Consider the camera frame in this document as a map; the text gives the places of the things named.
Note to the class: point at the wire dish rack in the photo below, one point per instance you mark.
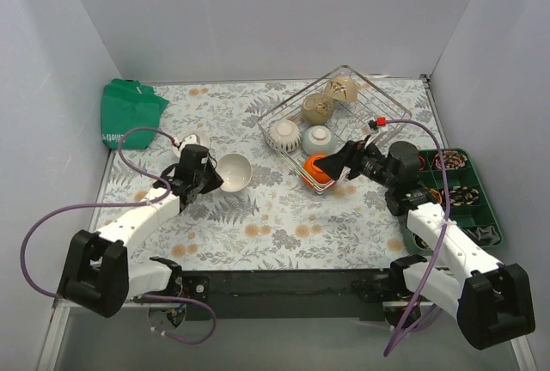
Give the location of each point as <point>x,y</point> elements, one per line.
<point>349,120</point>

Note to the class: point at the aluminium frame rail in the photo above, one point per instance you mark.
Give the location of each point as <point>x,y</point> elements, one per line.
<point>163,317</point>

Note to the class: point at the pale green ribbed bowl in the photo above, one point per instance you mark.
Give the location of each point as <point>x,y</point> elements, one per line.
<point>318,140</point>

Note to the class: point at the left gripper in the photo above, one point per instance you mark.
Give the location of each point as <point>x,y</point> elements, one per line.
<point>205,182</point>

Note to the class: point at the floral table mat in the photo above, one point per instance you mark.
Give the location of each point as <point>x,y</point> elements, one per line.
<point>276,222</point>

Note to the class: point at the beige bowl with gold pattern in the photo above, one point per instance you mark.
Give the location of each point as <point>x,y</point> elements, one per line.
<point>342,88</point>

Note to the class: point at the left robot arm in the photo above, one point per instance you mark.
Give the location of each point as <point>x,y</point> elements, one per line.
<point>124,229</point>

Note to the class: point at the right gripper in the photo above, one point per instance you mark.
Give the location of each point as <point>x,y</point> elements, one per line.
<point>351,161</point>

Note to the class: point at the beige plain bowl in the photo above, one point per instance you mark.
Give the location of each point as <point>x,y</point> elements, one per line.
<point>236,172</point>

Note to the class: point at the green cloth bag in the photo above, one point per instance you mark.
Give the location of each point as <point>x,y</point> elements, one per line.
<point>126,105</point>

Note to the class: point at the grey cloth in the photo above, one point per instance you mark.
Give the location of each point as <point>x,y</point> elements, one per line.
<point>484,236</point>

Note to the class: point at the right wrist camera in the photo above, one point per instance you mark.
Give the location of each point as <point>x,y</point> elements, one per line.
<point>377,128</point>

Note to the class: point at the orange bowl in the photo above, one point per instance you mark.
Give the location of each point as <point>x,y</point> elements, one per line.
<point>315,177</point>

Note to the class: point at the white bowl with dark stripes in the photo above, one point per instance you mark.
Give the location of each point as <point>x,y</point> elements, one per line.
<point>285,136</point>

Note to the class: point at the green compartment tray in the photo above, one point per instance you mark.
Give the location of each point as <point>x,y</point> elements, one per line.
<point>469,204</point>

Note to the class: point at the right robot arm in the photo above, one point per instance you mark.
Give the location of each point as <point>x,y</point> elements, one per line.
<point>455,242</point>

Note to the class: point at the olive bowl with drawing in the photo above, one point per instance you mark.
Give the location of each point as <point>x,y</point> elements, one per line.
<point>317,109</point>

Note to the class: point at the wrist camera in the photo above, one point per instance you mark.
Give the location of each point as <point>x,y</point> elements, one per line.
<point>178,146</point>
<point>377,128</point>

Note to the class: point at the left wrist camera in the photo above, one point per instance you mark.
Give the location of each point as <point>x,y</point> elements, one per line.
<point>178,146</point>

